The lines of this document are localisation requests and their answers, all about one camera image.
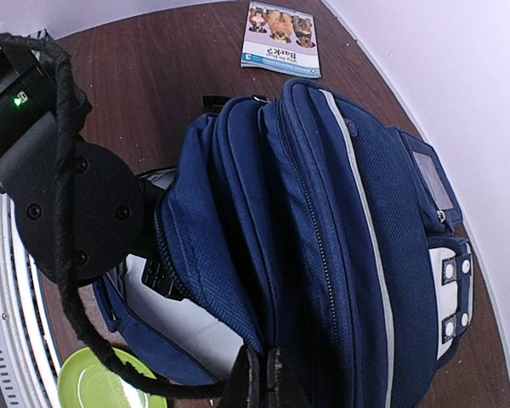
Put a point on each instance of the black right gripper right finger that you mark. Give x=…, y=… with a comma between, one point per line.
x=283, y=390

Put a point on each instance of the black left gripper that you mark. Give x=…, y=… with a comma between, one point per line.
x=155, y=277

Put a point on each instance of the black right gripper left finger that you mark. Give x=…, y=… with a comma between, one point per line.
x=242, y=388

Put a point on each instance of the white paperback book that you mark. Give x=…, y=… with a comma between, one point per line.
x=189, y=326

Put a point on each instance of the navy blue student backpack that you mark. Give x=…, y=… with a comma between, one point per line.
x=305, y=224

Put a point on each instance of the green plastic plate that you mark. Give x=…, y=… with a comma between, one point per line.
x=84, y=382

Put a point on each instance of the dog cover workbook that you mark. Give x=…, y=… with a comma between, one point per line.
x=280, y=39

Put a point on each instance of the front aluminium rail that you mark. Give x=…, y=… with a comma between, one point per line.
x=29, y=358

